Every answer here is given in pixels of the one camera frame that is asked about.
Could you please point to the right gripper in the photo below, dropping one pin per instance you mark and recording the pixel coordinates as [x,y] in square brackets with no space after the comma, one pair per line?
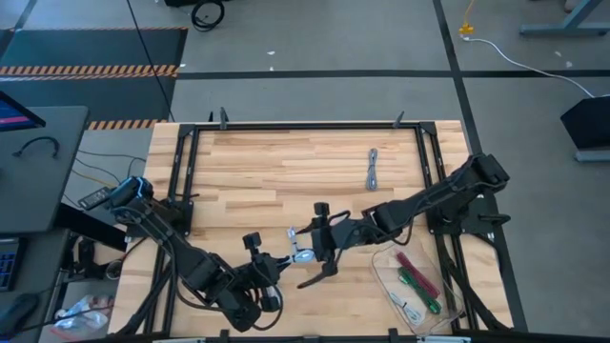
[326,243]

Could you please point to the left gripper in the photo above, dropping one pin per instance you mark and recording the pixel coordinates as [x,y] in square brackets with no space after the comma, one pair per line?
[266,266]

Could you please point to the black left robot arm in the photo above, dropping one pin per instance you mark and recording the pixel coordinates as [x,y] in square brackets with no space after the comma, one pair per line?
[190,267]

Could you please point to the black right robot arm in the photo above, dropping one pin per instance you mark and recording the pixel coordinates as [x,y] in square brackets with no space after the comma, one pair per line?
[429,197]

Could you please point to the clear plastic bin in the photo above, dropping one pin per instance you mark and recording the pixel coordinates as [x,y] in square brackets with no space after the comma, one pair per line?
[386,271]

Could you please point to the grey table clamp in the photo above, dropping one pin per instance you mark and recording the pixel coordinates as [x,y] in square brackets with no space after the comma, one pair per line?
[224,117]
[399,119]

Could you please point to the black power brick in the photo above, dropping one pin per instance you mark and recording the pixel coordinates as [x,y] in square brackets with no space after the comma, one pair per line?
[95,197]

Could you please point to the crumpled clear plastic bag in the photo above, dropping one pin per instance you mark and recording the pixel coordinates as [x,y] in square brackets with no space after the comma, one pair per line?
[81,316]

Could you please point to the grey desk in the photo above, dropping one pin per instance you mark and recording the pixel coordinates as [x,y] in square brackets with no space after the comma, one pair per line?
[43,190]

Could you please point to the black keyboard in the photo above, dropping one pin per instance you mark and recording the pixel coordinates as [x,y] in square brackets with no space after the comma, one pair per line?
[7,267]

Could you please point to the black hazard-striped floor mat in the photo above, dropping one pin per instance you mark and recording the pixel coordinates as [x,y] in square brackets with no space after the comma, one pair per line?
[95,47]

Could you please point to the black angled panel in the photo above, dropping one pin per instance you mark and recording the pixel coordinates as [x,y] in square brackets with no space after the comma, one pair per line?
[588,124]

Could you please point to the black computer monitor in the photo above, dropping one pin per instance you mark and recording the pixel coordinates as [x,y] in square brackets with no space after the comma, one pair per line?
[14,116]

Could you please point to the blue-grey table leg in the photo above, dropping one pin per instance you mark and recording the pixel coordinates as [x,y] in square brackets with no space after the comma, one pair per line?
[562,30]

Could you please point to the black aluminium table frame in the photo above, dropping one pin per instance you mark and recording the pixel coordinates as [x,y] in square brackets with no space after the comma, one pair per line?
[305,127]

